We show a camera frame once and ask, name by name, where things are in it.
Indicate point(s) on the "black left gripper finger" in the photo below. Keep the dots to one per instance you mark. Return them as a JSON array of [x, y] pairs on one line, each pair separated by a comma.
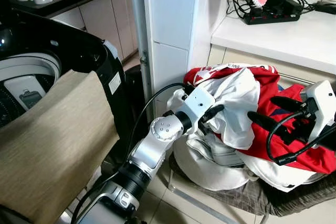
[[214, 112]]

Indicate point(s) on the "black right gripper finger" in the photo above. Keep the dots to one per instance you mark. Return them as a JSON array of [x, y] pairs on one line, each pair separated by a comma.
[[286, 102], [265, 121]]

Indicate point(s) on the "white shirt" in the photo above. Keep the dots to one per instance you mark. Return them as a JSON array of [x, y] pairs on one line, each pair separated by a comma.
[[236, 103]]

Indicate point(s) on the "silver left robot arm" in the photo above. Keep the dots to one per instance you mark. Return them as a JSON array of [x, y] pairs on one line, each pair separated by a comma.
[[157, 129]]

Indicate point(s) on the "black washing machine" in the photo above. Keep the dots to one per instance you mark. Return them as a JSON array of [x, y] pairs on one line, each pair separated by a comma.
[[79, 45]]

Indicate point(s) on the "red printed garment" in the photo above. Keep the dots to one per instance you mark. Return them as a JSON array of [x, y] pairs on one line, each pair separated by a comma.
[[268, 85]]

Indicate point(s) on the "white grey jacket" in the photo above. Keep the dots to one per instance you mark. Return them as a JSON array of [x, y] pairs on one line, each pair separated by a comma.
[[210, 167]]

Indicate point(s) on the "white shelf board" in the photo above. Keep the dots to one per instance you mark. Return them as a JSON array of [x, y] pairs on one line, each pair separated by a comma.
[[283, 39]]

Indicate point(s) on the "black power strip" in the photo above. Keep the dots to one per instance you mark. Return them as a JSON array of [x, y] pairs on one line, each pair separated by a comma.
[[273, 17]]

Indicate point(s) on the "white tall cabinet panel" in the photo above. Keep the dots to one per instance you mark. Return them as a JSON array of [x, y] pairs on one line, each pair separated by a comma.
[[168, 24]]

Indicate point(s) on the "black power adapter brick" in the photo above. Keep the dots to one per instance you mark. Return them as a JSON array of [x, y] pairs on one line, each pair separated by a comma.
[[325, 8]]

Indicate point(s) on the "beige kitchen cabinets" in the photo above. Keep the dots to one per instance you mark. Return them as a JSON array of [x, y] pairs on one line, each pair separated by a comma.
[[105, 19]]

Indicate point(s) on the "beige striped cloth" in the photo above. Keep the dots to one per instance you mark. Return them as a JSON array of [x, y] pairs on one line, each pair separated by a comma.
[[52, 145]]

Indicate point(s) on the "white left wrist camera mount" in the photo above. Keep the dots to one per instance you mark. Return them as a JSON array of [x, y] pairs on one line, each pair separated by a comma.
[[196, 102]]

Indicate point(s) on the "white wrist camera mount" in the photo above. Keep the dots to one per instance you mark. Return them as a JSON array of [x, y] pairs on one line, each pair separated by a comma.
[[321, 103], [196, 102]]

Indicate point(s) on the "metal rail bar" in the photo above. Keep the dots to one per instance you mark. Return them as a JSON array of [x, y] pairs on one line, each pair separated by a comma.
[[296, 79]]

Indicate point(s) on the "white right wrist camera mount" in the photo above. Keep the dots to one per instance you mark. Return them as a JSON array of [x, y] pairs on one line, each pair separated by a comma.
[[321, 103]]

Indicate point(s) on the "metal chair frame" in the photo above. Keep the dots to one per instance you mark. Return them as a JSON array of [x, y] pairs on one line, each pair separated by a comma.
[[185, 199]]

